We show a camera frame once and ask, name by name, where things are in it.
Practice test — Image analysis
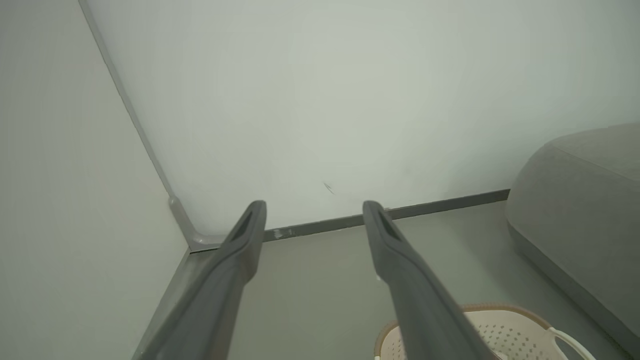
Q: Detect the grey metal leg with caster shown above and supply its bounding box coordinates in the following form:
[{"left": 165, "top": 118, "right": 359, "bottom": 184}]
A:
[{"left": 77, "top": 0, "right": 226, "bottom": 360}]

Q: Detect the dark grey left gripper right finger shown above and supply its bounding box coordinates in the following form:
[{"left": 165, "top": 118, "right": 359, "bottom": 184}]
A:
[{"left": 362, "top": 200, "right": 496, "bottom": 360}]

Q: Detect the beige perforated plastic laundry basket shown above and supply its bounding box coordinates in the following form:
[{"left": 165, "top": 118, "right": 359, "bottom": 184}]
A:
[{"left": 374, "top": 302, "right": 598, "bottom": 360}]

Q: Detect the dark wall baseboard strip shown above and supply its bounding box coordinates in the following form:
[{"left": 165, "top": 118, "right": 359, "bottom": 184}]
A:
[{"left": 262, "top": 188, "right": 511, "bottom": 243}]

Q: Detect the grey fabric sofa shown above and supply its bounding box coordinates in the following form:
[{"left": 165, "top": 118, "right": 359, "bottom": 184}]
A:
[{"left": 505, "top": 122, "right": 640, "bottom": 358}]

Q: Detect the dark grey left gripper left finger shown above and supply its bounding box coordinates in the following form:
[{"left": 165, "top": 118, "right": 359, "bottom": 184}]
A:
[{"left": 140, "top": 200, "right": 268, "bottom": 360}]

